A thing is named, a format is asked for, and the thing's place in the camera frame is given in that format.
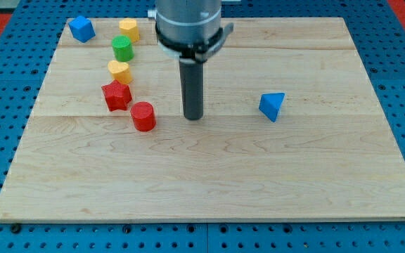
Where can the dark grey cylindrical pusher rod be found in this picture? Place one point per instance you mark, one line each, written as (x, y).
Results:
(191, 76)

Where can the red cylinder block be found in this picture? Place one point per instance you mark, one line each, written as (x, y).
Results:
(143, 116)

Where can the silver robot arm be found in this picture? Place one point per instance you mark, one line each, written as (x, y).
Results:
(191, 32)

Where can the red star block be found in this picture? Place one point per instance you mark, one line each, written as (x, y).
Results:
(117, 95)

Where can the yellow heart block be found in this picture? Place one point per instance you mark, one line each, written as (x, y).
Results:
(120, 71)

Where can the green cylinder block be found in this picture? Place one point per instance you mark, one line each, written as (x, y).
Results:
(122, 48)

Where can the yellow hexagon block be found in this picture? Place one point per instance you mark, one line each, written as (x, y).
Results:
(129, 28)

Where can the blue triangular prism block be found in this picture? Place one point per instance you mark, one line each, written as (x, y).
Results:
(270, 105)

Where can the light wooden board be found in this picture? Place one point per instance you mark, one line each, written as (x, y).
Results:
(329, 157)

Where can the blue cube block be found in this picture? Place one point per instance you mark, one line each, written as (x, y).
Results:
(82, 29)

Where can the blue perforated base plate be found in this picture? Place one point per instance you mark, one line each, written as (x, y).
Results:
(26, 49)

